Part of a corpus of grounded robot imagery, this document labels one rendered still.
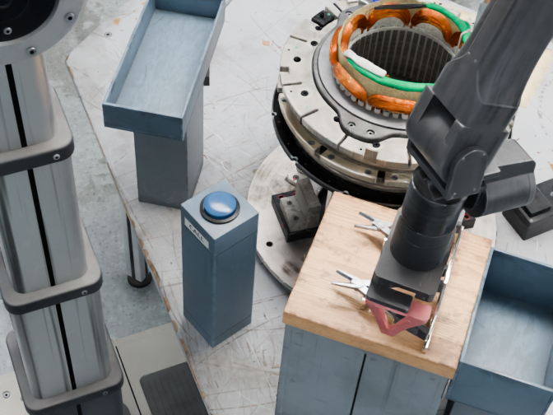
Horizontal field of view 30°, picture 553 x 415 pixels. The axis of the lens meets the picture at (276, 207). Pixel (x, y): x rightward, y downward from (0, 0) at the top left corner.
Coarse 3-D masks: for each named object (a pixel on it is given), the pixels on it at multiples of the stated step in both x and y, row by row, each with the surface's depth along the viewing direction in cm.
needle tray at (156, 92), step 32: (160, 0) 149; (192, 0) 148; (224, 0) 146; (160, 32) 147; (192, 32) 147; (128, 64) 140; (160, 64) 143; (192, 64) 143; (128, 96) 138; (160, 96) 139; (192, 96) 135; (128, 128) 134; (160, 128) 133; (192, 128) 148; (160, 160) 150; (192, 160) 153; (160, 192) 156; (192, 192) 158
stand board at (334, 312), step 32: (320, 224) 121; (352, 224) 122; (320, 256) 118; (352, 256) 119; (480, 256) 120; (320, 288) 116; (448, 288) 117; (288, 320) 114; (320, 320) 113; (352, 320) 113; (448, 320) 114; (384, 352) 112; (416, 352) 111; (448, 352) 111
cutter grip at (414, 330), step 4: (396, 316) 110; (400, 316) 110; (404, 316) 110; (396, 320) 111; (412, 328) 110; (416, 328) 109; (420, 328) 109; (424, 328) 109; (428, 328) 109; (412, 332) 110; (416, 332) 110; (420, 332) 110; (424, 332) 109; (428, 332) 109; (416, 336) 110; (420, 336) 110; (424, 336) 110
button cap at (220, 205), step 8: (216, 192) 126; (224, 192) 126; (208, 200) 125; (216, 200) 125; (224, 200) 125; (232, 200) 126; (208, 208) 125; (216, 208) 125; (224, 208) 125; (232, 208) 125; (216, 216) 124; (224, 216) 124
